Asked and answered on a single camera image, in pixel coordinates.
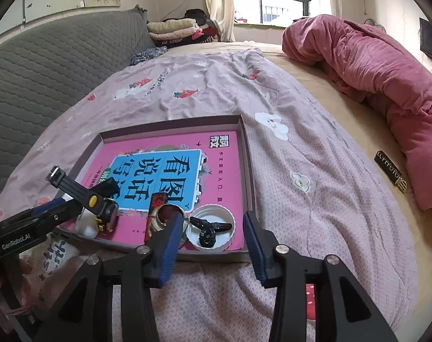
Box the yellow black wristwatch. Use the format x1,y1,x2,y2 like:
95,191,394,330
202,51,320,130
46,166,120,233

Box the white pill bottle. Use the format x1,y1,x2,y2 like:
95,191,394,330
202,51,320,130
75,208,99,239

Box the grey cardboard box tray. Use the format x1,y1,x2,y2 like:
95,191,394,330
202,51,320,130
56,115,255,262

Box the grey quilted headboard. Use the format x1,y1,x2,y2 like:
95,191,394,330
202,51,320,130
0,6,155,193

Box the stack of folded clothes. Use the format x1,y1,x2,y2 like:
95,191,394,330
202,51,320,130
147,9,220,49

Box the operator hand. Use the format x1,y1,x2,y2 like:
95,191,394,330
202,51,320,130
0,255,40,319

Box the red quilted comforter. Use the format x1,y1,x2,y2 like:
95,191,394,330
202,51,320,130
282,15,432,211

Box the red black lighter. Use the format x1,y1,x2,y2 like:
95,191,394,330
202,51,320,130
145,192,174,243

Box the pink and blue book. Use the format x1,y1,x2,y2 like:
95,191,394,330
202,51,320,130
61,129,244,251

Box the dark patterned cloth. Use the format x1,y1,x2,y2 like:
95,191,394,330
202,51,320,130
130,46,168,66

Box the black mattress label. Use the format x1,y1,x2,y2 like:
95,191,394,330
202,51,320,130
374,150,408,193

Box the cream curtain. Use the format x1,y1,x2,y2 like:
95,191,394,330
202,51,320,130
205,0,235,42

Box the black small plastic part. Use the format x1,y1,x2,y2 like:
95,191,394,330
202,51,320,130
190,217,233,248

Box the white round plastic lid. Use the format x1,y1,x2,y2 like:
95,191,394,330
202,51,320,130
186,204,236,253

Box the pink strawberry print bedsheet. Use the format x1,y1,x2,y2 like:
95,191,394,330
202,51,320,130
0,50,418,341

